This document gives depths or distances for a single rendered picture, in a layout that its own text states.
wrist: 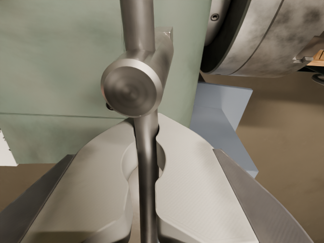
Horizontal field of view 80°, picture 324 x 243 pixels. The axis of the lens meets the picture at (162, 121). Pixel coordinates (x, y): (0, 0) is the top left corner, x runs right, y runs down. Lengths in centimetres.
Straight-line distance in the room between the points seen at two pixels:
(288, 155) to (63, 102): 232
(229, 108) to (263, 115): 111
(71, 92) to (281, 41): 26
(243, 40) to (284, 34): 5
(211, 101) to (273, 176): 188
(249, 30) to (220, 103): 61
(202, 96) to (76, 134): 61
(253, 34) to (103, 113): 20
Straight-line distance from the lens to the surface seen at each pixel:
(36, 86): 26
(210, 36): 33
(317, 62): 75
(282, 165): 251
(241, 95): 87
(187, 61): 23
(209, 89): 81
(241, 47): 28
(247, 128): 199
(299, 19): 28
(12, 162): 35
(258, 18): 26
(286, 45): 30
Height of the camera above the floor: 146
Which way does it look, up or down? 57 degrees down
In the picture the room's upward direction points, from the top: 177 degrees clockwise
